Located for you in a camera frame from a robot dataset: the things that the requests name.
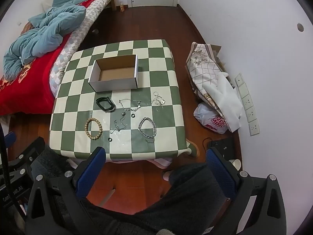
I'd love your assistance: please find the small bottle by door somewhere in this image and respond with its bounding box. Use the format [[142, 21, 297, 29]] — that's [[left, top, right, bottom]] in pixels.
[[119, 2, 125, 12]]

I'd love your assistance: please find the white foam sheet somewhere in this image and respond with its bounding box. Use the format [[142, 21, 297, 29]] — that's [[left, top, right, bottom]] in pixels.
[[203, 72, 244, 133]]

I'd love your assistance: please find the floral folded bedding bag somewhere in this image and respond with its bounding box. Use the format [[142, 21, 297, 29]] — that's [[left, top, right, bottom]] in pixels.
[[185, 42, 226, 116]]

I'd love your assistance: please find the wooden bead bracelet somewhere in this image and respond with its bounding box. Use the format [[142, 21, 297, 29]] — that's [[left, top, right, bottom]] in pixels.
[[84, 117, 103, 141]]

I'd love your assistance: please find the red patterned blanket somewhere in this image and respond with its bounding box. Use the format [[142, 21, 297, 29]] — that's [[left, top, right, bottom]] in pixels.
[[1, 0, 94, 116]]

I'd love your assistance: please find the black bangle bracelet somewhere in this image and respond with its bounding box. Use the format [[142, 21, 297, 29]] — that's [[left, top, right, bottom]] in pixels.
[[95, 97, 117, 113]]

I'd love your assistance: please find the white red plastic bag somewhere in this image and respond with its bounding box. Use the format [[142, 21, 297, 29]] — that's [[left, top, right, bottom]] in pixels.
[[194, 102, 228, 134]]

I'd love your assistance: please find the green white checkered tablecloth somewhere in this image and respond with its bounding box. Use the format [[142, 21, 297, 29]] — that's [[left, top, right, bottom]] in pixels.
[[49, 39, 197, 167]]

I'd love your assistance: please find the silver bead bracelet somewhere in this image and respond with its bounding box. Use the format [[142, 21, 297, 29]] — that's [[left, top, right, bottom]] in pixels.
[[137, 116, 157, 144]]

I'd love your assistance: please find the white cardboard box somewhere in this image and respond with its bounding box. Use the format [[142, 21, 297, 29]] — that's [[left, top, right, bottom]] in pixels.
[[88, 55, 139, 92]]

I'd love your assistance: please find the thin silver chain necklace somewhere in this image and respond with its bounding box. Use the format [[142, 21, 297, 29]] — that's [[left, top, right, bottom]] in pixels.
[[109, 111, 128, 135]]

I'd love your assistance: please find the white paper cup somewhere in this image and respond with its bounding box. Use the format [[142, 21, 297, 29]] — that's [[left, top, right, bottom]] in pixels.
[[229, 159, 241, 171]]

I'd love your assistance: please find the teal blue duvet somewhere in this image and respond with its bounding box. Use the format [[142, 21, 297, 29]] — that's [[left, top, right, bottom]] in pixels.
[[3, 0, 87, 81]]

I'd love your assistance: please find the white power strip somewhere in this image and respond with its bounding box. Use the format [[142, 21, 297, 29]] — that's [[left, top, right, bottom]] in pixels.
[[235, 73, 260, 136]]

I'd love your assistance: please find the silver pendant necklace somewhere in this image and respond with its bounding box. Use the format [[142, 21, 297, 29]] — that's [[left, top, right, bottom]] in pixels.
[[118, 98, 142, 113]]

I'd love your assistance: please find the checkered bed mattress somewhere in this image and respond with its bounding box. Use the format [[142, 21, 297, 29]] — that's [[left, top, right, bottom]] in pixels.
[[49, 0, 112, 96]]

